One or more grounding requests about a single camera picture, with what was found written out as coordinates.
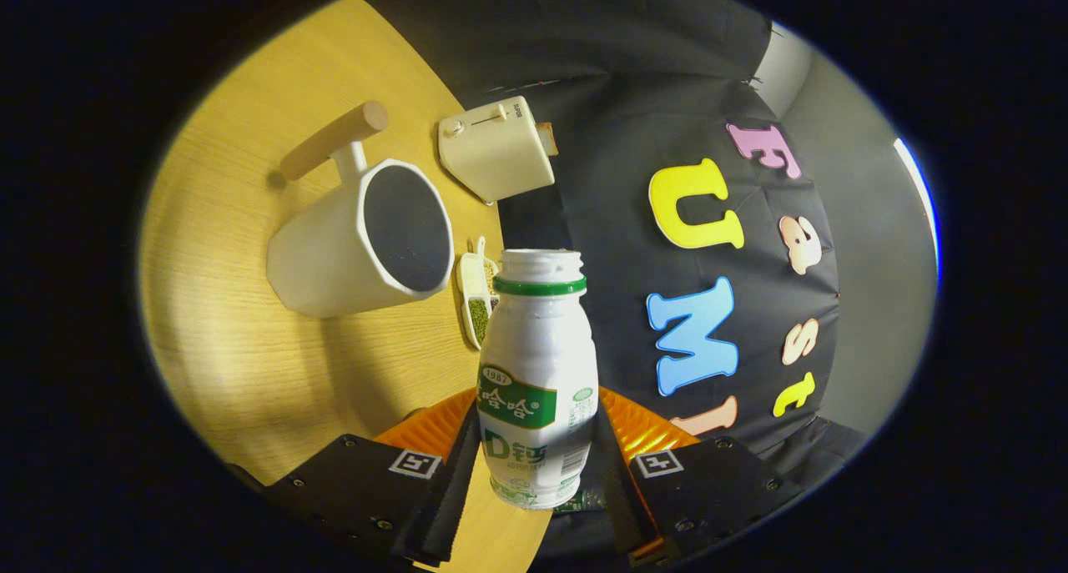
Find white juice bottle green label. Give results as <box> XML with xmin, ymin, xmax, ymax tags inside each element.
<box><xmin>476</xmin><ymin>249</ymin><xmax>600</xmax><ymax>510</ymax></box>

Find black backdrop cloth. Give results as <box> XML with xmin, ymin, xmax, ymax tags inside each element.
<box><xmin>359</xmin><ymin>0</ymin><xmax>845</xmax><ymax>561</ymax></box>

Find white divided dish with beans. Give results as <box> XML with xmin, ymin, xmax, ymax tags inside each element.
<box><xmin>456</xmin><ymin>236</ymin><xmax>501</xmax><ymax>350</ymax></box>

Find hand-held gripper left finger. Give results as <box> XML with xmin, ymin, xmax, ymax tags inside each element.
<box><xmin>229</xmin><ymin>387</ymin><xmax>485</xmax><ymax>567</ymax></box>

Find wooden table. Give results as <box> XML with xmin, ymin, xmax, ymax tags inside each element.
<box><xmin>138</xmin><ymin>0</ymin><xmax>553</xmax><ymax>573</ymax></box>

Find cream white toaster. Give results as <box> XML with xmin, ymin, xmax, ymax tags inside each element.
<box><xmin>437</xmin><ymin>95</ymin><xmax>558</xmax><ymax>205</ymax></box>

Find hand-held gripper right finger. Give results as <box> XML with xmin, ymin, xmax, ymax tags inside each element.
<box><xmin>596</xmin><ymin>387</ymin><xmax>806</xmax><ymax>567</ymax></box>

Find white cup wooden handle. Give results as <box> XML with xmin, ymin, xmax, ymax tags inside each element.
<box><xmin>266</xmin><ymin>100</ymin><xmax>456</xmax><ymax>320</ymax></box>

